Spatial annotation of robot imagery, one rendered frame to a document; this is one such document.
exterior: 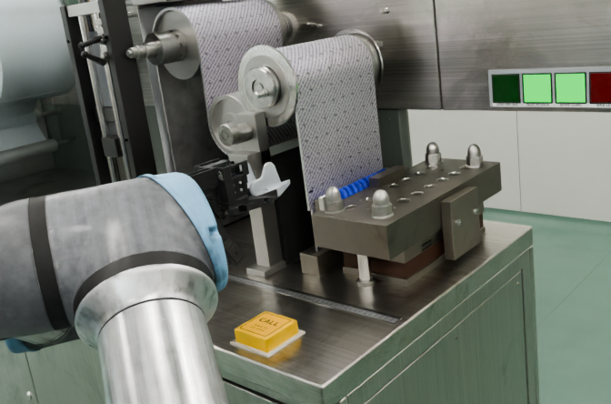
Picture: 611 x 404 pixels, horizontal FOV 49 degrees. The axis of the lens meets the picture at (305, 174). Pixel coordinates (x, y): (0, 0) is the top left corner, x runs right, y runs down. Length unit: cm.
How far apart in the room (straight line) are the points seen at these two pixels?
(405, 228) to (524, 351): 47
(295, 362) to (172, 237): 47
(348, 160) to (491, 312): 39
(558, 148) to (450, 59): 257
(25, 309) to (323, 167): 77
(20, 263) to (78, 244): 5
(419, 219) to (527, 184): 289
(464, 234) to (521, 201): 283
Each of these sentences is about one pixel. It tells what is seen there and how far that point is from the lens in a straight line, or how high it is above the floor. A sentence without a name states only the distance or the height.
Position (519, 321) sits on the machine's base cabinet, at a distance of 144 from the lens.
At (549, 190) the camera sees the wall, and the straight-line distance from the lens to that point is 399.
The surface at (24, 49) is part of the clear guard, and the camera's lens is 205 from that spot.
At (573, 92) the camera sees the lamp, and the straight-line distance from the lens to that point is 128.
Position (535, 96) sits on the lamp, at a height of 117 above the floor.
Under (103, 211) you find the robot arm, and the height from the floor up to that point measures 125.
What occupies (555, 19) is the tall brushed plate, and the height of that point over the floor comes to 130.
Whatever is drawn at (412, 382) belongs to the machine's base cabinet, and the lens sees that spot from 112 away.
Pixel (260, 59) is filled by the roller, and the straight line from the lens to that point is 122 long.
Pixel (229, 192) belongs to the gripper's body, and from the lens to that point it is 104.
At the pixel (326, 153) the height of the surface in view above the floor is 111.
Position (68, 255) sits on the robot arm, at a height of 122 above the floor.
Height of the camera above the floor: 139
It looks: 14 degrees down
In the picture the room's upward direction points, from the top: 7 degrees counter-clockwise
